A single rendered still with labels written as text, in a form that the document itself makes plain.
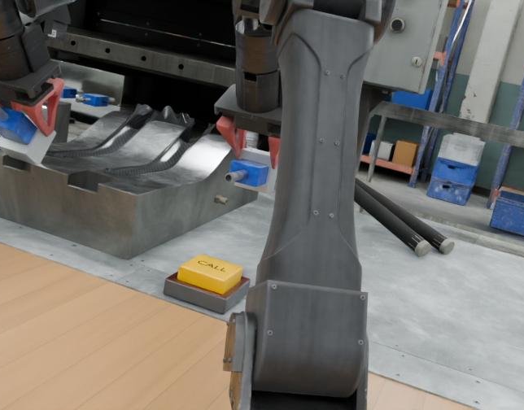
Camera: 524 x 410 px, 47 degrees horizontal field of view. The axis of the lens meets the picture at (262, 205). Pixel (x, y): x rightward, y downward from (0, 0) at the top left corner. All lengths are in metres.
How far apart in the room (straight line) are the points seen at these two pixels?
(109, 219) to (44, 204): 0.10
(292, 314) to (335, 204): 0.08
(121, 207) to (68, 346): 0.25
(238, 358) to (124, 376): 0.21
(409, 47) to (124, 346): 1.12
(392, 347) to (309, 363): 0.35
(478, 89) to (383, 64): 5.52
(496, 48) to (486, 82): 0.37
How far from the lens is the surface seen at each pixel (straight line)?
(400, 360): 0.70
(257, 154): 0.84
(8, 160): 0.91
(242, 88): 0.77
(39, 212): 0.87
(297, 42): 0.43
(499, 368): 0.77
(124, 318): 0.66
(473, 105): 7.04
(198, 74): 1.62
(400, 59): 1.54
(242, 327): 0.38
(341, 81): 0.42
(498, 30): 7.07
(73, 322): 0.64
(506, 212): 4.39
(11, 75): 0.81
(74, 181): 0.85
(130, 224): 0.79
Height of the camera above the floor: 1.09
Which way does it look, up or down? 14 degrees down
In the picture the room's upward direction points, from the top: 12 degrees clockwise
